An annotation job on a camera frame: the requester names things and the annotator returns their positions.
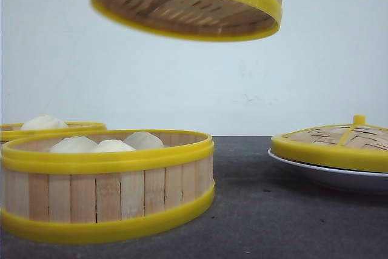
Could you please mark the woven bamboo steamer lid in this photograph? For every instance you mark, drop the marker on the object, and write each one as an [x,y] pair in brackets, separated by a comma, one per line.
[356,146]

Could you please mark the bamboo steamer drawer yellow rims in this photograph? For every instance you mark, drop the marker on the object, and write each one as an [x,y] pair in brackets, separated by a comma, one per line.
[200,20]

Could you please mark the white ceramic plate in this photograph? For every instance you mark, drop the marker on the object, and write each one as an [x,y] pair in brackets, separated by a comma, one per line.
[373,183]

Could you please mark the white steamed bun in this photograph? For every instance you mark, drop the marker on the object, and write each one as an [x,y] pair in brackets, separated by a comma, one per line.
[44,122]
[144,141]
[76,144]
[112,146]

